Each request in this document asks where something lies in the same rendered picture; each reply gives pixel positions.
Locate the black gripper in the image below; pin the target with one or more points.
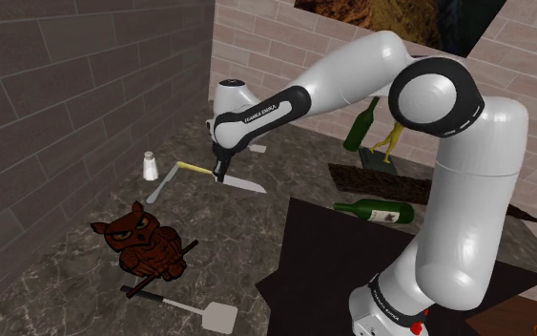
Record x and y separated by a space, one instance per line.
222 160

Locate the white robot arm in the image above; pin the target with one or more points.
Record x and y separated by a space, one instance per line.
472 195

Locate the small grey flat piece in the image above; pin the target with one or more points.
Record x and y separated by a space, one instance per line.
258 148

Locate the silver butter knife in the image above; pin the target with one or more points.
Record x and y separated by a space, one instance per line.
161 186

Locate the white salt shaker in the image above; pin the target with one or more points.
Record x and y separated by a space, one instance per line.
150 168

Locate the brown owl figure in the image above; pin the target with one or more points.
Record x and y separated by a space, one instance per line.
149 246

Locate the plain green glass bottle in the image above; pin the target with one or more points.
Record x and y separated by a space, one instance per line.
357 132

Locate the black robot stand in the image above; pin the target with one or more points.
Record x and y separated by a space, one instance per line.
324 260

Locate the yellow figure on dark base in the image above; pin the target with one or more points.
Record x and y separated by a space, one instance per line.
379 160

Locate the dark brown mat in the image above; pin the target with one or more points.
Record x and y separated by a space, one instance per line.
379 184

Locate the green bottle with label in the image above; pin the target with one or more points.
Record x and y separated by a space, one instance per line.
379 212

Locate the brown wooden table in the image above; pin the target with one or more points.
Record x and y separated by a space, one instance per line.
505 319

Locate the wall picture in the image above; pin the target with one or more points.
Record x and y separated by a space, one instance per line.
389 16

